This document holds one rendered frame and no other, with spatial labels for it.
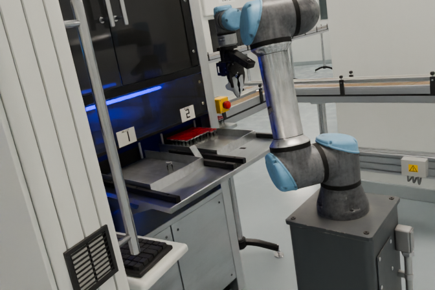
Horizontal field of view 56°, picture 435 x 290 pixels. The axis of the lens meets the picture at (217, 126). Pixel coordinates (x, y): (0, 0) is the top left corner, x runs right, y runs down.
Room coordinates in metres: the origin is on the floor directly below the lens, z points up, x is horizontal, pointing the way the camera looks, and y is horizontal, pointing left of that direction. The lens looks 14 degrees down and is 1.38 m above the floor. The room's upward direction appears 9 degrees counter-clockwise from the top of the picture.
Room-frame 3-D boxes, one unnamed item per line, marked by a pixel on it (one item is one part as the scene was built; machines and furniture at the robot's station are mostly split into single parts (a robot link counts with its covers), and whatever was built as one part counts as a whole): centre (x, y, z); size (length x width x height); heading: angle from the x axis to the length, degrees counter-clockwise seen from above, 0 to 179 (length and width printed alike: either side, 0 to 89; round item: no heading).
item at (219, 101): (1.97, -0.03, 1.00); 0.08 x 0.07 x 0.07; 47
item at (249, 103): (2.28, -0.12, 0.92); 0.69 x 0.16 x 0.16; 137
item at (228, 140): (1.71, 0.05, 0.90); 0.34 x 0.26 x 0.04; 47
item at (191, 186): (1.54, 0.12, 0.87); 0.70 x 0.48 x 0.02; 137
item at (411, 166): (1.97, -0.98, 0.50); 0.12 x 0.05 x 0.09; 47
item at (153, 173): (1.46, 0.28, 0.90); 0.34 x 0.26 x 0.04; 47
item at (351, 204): (1.11, -0.33, 0.84); 0.15 x 0.15 x 0.10
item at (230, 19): (1.55, -0.13, 1.39); 0.11 x 0.11 x 0.08; 11
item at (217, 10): (1.64, -0.10, 1.39); 0.09 x 0.08 x 0.11; 11
